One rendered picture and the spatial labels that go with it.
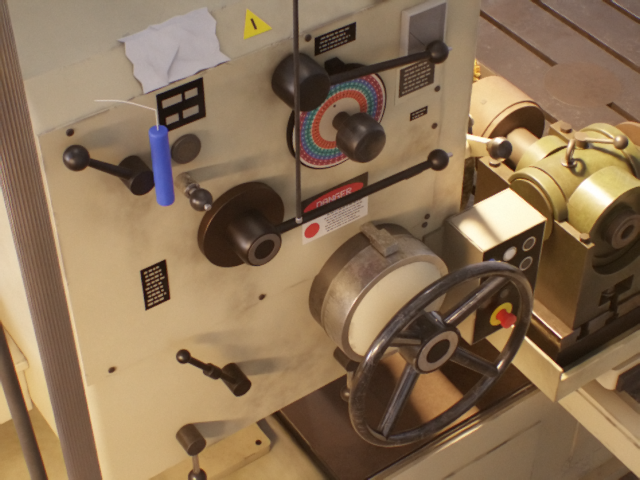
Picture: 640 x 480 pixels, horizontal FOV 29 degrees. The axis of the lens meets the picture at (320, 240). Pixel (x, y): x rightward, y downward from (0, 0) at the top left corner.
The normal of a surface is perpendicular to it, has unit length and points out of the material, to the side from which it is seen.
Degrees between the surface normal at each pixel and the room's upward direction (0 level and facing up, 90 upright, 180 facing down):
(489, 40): 0
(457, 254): 90
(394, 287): 61
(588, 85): 0
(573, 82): 0
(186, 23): 51
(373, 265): 18
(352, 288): 44
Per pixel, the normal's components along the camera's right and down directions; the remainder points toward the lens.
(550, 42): 0.00, -0.73
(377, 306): 0.20, 0.37
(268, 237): 0.57, 0.56
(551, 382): -0.82, 0.39
